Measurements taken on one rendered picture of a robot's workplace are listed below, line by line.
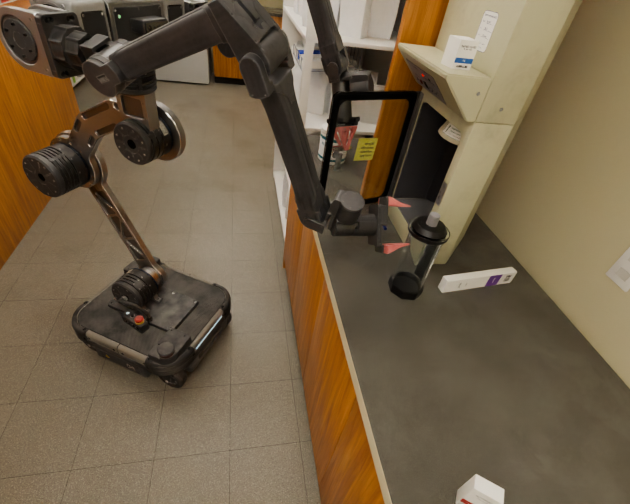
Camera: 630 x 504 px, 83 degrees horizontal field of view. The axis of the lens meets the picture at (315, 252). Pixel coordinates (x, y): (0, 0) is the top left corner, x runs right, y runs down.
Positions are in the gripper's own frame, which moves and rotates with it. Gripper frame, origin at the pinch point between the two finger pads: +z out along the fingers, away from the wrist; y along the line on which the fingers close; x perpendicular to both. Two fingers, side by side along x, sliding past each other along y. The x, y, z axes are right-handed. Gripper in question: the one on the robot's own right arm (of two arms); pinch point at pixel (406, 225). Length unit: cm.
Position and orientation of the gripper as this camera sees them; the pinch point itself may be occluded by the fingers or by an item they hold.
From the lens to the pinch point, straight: 95.4
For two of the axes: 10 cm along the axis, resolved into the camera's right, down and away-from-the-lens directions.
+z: 9.8, -0.1, 2.1
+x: -2.1, -1.0, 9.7
